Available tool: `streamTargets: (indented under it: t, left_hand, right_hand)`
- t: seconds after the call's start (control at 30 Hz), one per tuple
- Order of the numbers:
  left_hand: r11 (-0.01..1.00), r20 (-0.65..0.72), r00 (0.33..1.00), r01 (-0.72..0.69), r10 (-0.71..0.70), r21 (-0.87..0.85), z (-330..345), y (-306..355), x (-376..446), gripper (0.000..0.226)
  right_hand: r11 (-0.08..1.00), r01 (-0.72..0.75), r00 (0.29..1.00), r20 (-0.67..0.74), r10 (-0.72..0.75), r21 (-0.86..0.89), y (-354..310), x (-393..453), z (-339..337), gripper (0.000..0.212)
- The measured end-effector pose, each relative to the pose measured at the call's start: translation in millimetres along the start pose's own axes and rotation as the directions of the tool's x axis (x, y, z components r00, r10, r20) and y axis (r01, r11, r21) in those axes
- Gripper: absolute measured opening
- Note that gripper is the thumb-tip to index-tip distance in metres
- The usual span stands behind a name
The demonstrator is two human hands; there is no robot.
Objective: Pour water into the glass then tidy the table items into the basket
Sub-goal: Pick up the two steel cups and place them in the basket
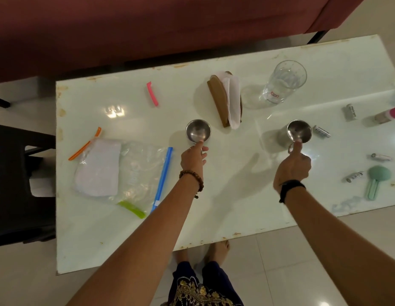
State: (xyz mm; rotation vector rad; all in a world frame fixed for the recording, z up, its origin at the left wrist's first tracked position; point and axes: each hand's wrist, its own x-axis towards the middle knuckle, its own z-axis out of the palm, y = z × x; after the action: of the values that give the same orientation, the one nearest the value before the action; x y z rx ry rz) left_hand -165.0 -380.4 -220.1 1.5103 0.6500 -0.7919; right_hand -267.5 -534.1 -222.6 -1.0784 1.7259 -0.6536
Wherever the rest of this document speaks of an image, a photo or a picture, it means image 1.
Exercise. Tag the person's right hand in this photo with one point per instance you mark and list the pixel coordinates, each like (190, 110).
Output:
(293, 170)

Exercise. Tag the person's left hand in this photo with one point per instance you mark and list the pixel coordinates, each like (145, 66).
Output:
(192, 160)

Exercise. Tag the stainless steel mug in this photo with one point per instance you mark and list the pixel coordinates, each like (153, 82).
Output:
(198, 130)
(299, 130)

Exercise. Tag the grey cylindrical battery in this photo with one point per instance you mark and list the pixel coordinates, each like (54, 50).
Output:
(321, 131)
(381, 157)
(354, 177)

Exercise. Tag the clear plastic zip bag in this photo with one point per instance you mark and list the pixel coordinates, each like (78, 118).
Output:
(137, 168)

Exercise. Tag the brown napkin holder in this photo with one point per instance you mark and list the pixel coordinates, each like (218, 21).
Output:
(218, 101)

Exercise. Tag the single white paper napkin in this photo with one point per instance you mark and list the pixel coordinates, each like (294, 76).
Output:
(234, 98)

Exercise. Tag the green bag sealing clip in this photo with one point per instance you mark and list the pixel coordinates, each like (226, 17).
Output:
(132, 209)

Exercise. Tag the pink bag sealing clip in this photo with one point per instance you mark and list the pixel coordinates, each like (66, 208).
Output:
(152, 93)

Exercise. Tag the green handheld fan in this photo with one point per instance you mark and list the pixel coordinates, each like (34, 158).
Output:
(379, 173)

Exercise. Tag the clear drinking glass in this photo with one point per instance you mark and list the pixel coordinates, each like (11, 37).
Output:
(283, 82)

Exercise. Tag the thin orange bag sealing clip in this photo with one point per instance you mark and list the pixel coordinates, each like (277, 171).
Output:
(84, 144)

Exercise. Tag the small bottle pink cap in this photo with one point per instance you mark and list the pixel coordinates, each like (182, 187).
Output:
(388, 115)

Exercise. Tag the person's left forearm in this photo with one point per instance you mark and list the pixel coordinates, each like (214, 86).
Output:
(140, 251)

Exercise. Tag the person's right forearm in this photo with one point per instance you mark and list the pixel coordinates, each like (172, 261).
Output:
(344, 251)

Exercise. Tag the person's right foot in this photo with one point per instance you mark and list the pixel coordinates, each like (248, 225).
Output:
(218, 251)

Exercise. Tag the person's foot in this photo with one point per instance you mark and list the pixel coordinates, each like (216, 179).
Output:
(182, 256)
(218, 251)

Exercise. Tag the person's left foot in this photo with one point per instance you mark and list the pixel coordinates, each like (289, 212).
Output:
(182, 256)

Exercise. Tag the black braided wristband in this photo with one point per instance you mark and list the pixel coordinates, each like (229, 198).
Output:
(290, 186)

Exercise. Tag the white glossy table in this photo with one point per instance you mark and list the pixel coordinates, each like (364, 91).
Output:
(105, 245)

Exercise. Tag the dark gold patterned garment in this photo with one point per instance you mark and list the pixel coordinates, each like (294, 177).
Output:
(204, 290)

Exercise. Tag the red fabric sofa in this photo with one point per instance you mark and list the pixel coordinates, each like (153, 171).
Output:
(153, 28)

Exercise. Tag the black plastic stool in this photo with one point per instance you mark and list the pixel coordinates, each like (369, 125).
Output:
(19, 203)

